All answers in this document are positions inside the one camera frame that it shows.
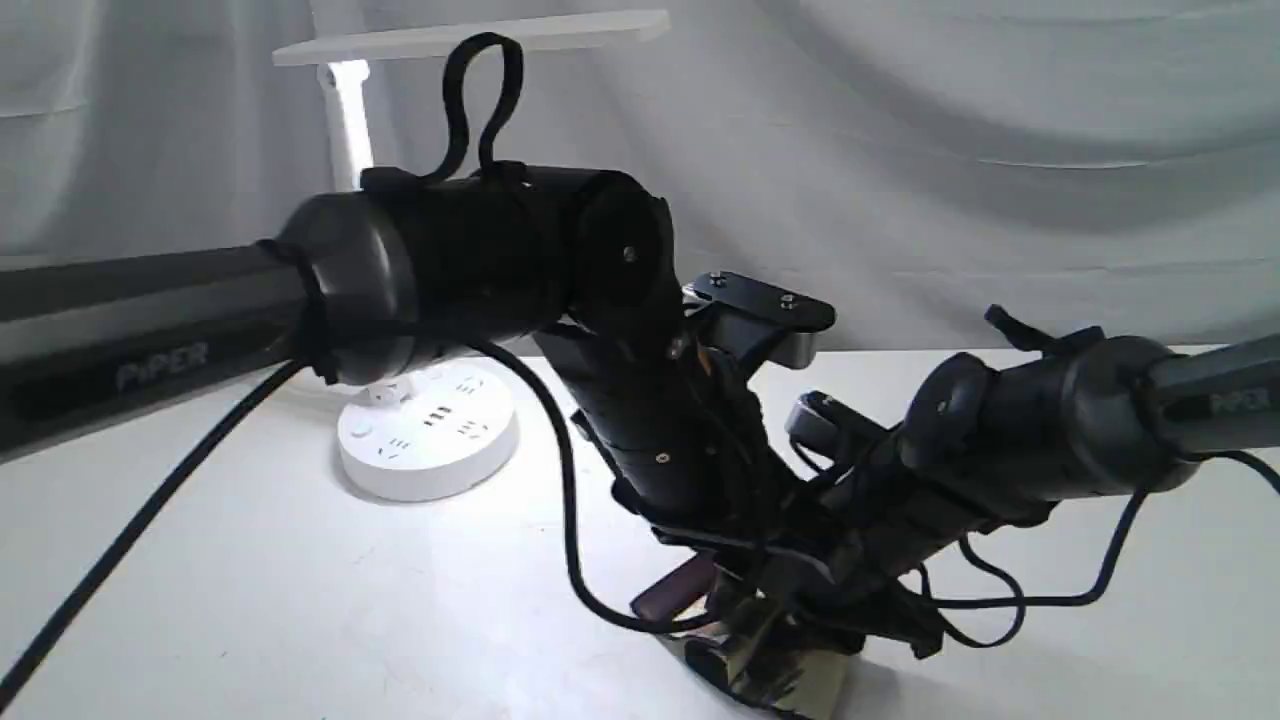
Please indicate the white desk lamp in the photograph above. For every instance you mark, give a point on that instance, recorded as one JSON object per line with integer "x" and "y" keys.
{"x": 428, "y": 435}

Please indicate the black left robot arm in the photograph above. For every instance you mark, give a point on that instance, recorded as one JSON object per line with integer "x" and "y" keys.
{"x": 362, "y": 286}

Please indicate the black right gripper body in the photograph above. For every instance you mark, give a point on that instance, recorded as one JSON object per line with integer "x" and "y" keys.
{"x": 881, "y": 520}

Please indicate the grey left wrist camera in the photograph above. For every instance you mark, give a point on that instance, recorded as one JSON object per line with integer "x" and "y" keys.
{"x": 780, "y": 320}

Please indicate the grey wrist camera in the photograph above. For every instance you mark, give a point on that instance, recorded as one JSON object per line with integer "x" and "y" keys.
{"x": 829, "y": 428}
{"x": 780, "y": 320}

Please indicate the grey fabric backdrop curtain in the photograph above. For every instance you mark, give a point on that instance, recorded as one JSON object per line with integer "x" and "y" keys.
{"x": 910, "y": 162}

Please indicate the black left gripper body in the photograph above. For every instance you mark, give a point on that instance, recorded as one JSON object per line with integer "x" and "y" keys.
{"x": 668, "y": 405}

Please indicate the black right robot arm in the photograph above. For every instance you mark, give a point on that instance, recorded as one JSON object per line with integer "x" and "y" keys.
{"x": 981, "y": 449}

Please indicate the painted paper folding fan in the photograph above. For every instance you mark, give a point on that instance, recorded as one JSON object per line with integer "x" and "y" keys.
{"x": 757, "y": 654}

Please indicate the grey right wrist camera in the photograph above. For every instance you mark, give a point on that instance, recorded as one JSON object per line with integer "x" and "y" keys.
{"x": 829, "y": 428}

